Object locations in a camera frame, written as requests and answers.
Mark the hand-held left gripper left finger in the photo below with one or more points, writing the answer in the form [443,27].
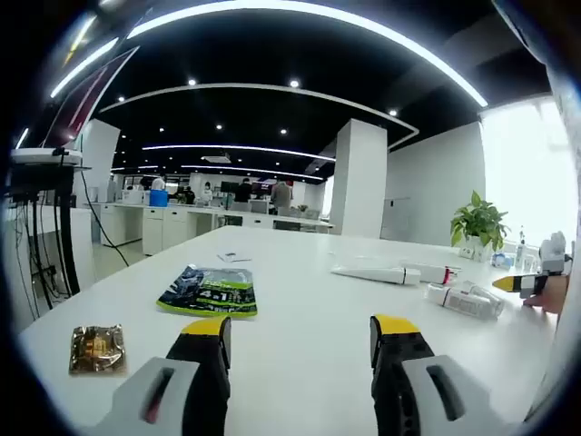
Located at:
[199,363]

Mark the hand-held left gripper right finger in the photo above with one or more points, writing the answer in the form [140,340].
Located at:
[399,363]

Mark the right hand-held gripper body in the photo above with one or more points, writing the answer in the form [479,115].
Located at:
[554,259]

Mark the white skincare bottle red collar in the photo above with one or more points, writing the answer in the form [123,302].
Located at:
[431,271]

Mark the white skincare tube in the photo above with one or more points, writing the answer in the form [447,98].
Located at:
[372,274]

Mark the white spray bottle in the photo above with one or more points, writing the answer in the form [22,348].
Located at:
[520,250]

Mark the blue storage bin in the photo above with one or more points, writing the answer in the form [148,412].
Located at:
[159,198]

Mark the person's right hand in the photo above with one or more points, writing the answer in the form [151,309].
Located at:
[556,295]

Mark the blue and white pack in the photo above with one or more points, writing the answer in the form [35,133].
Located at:
[503,260]

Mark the green and black foil packet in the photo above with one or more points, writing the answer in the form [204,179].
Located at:
[213,293]

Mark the potted green plant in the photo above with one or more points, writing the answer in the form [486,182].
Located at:
[479,222]

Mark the small gold foil packet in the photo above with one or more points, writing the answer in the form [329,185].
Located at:
[97,349]

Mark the white paper card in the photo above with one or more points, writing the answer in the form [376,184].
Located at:
[232,257]

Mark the white office counter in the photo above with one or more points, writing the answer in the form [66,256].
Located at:
[172,222]

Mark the dark tilted screen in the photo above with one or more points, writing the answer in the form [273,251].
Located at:
[84,100]

